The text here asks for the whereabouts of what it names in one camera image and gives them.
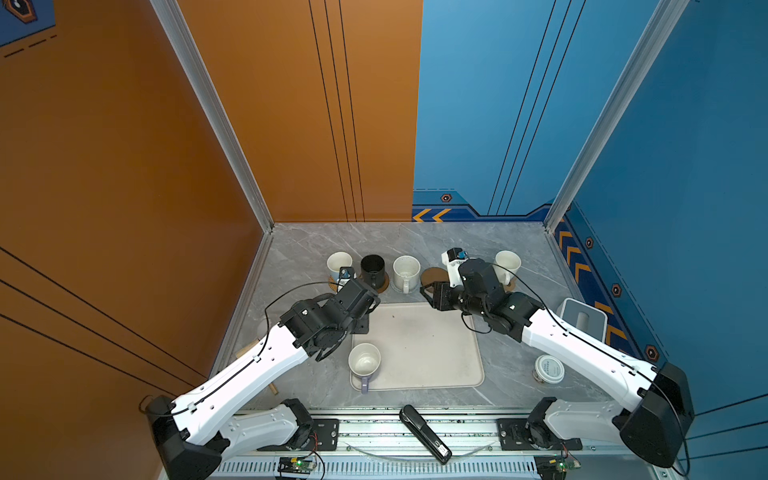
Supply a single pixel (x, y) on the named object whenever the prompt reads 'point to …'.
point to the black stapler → (433, 442)
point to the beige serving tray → (422, 348)
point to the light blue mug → (335, 261)
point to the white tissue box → (585, 317)
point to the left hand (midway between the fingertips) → (360, 310)
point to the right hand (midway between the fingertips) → (424, 290)
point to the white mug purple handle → (364, 360)
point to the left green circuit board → (296, 465)
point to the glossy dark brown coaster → (385, 284)
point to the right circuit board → (555, 467)
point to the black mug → (373, 270)
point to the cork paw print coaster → (511, 286)
